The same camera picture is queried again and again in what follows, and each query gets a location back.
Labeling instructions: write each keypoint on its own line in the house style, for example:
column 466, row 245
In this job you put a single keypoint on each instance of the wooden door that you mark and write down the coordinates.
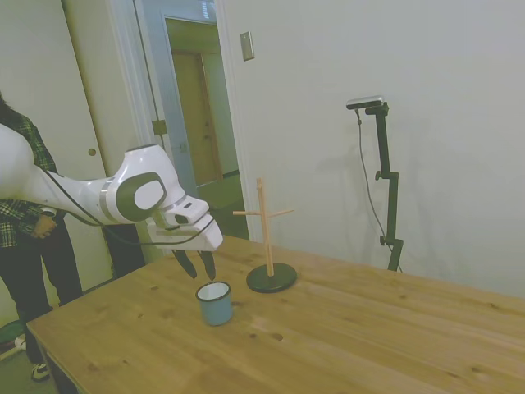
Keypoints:
column 197, row 123

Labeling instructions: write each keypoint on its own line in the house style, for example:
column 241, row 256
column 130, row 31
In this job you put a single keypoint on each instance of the grey exterior camera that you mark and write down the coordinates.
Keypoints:
column 365, row 102

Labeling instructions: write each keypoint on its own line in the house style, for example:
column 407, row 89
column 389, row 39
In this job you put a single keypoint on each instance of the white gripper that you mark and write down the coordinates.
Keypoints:
column 207, row 234

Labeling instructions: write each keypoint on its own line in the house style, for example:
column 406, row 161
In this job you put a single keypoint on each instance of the black camera stand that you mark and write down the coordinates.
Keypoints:
column 387, row 164

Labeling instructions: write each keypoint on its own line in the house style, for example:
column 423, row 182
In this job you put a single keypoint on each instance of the person in plaid shirt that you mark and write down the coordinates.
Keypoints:
column 20, row 230

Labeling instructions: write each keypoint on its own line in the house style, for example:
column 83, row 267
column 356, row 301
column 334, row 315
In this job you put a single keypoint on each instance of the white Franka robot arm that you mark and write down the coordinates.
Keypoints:
column 135, row 193

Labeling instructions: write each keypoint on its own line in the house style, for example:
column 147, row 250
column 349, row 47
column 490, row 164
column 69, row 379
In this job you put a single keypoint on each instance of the wooden mug tree black base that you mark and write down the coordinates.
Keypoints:
column 270, row 279

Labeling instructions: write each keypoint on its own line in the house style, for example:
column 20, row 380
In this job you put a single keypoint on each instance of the person's hand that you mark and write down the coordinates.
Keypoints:
column 43, row 227

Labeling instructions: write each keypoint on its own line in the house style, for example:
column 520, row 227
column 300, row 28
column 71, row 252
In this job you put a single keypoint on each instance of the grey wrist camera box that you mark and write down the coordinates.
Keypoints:
column 168, row 235

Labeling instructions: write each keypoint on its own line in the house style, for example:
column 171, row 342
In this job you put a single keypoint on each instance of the brass door hinge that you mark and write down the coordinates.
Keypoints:
column 159, row 127

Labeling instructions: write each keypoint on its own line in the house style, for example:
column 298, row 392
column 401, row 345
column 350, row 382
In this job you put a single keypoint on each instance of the blue enamel mug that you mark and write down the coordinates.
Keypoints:
column 215, row 312

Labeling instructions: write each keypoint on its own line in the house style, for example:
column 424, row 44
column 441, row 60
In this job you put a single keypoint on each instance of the metal wall switch plate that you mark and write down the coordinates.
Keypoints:
column 247, row 46

